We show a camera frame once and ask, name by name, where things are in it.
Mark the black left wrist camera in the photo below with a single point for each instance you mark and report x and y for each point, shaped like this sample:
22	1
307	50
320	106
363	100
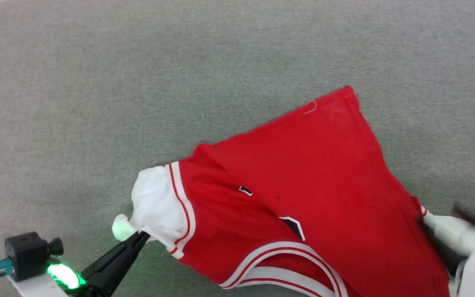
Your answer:
29	255

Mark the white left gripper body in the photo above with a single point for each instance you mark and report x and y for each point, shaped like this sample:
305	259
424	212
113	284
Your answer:
39	288

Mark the red and white sports jersey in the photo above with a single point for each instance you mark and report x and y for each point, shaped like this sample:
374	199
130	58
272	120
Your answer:
311	173

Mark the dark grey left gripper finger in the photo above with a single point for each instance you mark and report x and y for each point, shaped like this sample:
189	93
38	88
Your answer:
109	260
114	278

